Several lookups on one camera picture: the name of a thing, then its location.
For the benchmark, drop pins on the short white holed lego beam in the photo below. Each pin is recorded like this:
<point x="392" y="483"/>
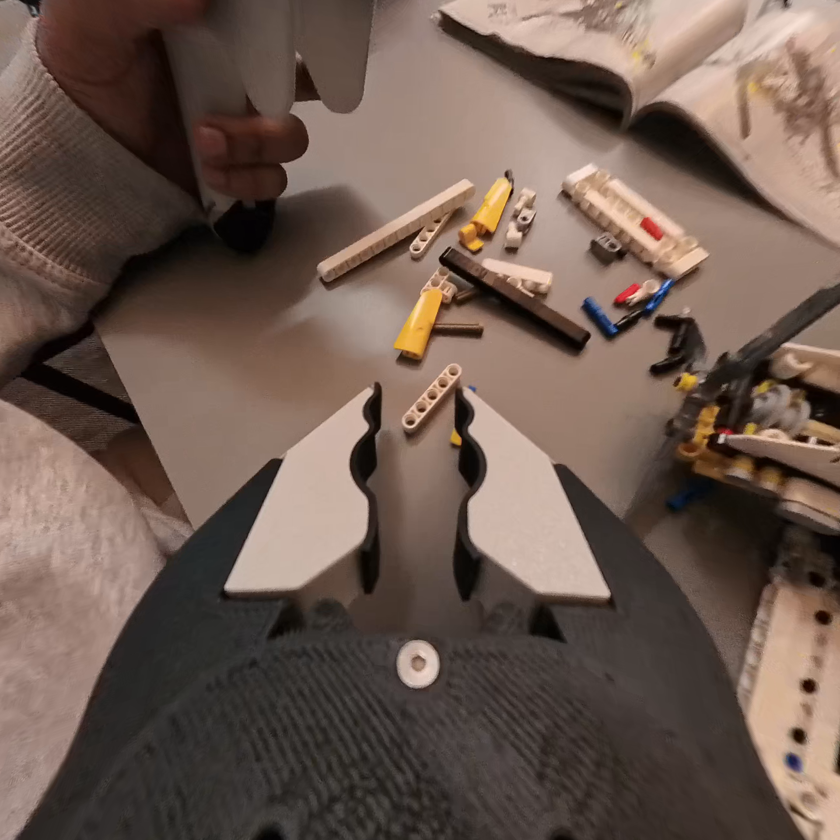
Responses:
<point x="428" y="237"/>

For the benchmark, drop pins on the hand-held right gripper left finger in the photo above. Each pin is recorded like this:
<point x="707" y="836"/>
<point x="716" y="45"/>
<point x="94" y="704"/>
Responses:
<point x="308" y="512"/>

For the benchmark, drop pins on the grey lego connector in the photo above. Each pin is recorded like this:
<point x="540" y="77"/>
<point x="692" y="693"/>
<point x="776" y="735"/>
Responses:
<point x="606" y="249"/>

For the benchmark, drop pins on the white lego brick piece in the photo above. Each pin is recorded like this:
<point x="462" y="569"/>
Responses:
<point x="522" y="275"/>

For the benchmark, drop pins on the open instruction booklet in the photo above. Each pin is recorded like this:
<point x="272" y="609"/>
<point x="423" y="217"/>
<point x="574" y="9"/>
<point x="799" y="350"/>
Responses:
<point x="709" y="72"/>

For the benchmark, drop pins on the long white lego beam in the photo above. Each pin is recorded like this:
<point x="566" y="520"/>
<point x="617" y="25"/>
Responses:
<point x="394" y="231"/>

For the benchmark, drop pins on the blue lego axle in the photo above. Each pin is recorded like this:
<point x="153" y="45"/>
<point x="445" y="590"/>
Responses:
<point x="649" y="302"/>

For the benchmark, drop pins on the person's left forearm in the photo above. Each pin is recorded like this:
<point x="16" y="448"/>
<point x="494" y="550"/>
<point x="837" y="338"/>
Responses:
<point x="52" y="197"/>

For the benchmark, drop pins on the white lego connector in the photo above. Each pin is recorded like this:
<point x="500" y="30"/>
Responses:
<point x="522" y="220"/>

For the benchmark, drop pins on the red white lego pin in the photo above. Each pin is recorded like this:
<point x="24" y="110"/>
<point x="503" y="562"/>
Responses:
<point x="631" y="293"/>

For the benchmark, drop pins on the brown lego axle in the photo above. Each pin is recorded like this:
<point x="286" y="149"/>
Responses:
<point x="463" y="328"/>

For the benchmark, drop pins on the yellow lego panel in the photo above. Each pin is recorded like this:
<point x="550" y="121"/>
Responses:
<point x="418" y="325"/>
<point x="491" y="207"/>

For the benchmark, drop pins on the lego helicopter model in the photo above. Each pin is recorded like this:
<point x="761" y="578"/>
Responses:
<point x="787" y="459"/>

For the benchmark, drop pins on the white lego assembly red piece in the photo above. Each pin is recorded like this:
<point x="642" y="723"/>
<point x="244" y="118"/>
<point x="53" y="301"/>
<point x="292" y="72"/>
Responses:
<point x="633" y="220"/>

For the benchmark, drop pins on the person's left hand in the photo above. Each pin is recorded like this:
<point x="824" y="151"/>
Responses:
<point x="118" y="79"/>

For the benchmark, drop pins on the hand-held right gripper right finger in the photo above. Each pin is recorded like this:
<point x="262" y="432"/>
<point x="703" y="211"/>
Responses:
<point x="525" y="518"/>

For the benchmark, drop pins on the black lego connectors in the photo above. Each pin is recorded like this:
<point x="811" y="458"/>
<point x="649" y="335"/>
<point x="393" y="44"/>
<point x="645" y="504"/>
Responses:
<point x="679" y="338"/>

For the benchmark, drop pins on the long black lego beam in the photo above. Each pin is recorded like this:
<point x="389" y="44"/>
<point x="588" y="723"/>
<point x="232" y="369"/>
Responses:
<point x="518" y="303"/>

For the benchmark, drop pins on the white lego frame piece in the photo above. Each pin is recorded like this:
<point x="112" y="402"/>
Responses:
<point x="439" y="283"/>

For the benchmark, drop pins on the blue lego pin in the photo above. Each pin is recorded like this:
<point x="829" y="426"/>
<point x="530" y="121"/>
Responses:
<point x="688" y="493"/>

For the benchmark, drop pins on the white five-hole lego beam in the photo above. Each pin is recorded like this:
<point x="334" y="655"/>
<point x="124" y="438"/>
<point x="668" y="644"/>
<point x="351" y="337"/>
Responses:
<point x="431" y="398"/>

